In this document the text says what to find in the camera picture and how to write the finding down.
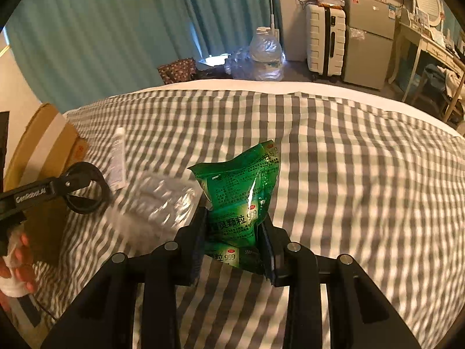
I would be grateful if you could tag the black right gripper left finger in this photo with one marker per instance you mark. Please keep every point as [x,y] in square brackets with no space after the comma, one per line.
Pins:
[102,315]

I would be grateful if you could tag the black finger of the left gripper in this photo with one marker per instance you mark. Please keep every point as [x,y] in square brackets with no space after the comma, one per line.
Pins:
[67,184]

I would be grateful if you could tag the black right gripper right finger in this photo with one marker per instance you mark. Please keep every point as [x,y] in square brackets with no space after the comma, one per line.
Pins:
[360,314]

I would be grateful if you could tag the green granule sachet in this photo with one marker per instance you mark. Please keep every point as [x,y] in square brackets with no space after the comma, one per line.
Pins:
[239,192]

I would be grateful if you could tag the brown cardboard box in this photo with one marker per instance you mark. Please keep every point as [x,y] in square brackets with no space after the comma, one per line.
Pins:
[48,147]

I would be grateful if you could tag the small white cream tube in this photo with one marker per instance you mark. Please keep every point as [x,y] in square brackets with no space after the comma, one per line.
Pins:
[118,174]

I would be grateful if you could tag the checkered bed sheet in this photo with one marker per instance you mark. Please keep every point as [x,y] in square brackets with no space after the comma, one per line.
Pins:
[384,187]

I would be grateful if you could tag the teal curtain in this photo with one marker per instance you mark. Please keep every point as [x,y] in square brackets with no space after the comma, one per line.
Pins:
[75,52]

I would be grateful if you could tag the dark floral bag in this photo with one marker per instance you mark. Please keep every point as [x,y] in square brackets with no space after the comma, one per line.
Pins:
[178,71]

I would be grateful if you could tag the large clear water jug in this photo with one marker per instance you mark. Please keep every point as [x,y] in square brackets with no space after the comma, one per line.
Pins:
[266,55]

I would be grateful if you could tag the wooden chair with clothes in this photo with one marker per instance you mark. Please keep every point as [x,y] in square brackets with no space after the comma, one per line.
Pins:
[435,91]

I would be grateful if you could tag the white suitcase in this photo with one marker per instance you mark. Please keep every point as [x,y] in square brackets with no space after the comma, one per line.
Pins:
[325,37]

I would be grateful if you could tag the grey mini fridge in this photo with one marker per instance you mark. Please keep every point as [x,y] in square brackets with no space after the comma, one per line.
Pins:
[369,42]

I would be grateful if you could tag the white dressing table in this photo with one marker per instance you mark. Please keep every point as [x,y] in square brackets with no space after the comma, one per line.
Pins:
[422,26]

